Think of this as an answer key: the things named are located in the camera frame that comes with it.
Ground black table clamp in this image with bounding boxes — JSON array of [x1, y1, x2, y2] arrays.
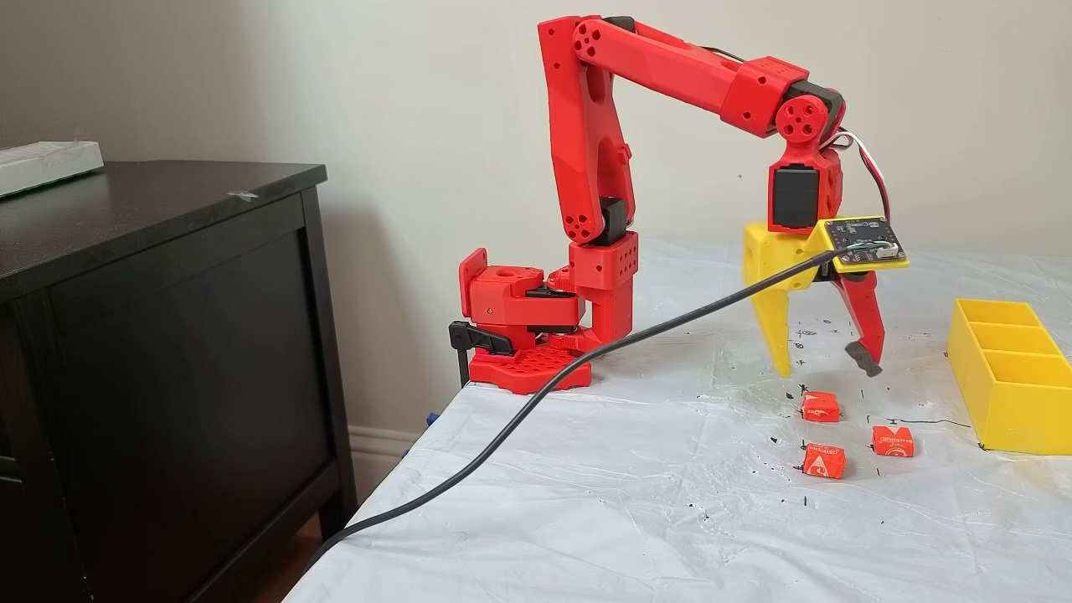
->
[[448, 321, 516, 390]]

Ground black camera cable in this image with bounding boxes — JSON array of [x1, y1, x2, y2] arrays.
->
[[303, 245, 851, 575]]

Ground yellow three-compartment box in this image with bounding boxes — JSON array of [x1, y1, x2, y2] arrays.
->
[[947, 299, 1072, 456]]

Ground camera board on yellow mount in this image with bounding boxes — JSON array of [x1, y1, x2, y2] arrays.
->
[[808, 215, 910, 273]]

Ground white flat slab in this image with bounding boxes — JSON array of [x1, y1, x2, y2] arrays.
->
[[0, 141, 106, 199]]

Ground red white black servo wires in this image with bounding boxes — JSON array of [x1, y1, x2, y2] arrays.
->
[[825, 130, 893, 223]]

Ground white table cloth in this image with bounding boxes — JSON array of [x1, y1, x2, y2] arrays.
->
[[281, 237, 1072, 603]]

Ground dark wooden cabinet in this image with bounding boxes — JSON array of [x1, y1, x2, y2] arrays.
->
[[0, 161, 357, 603]]

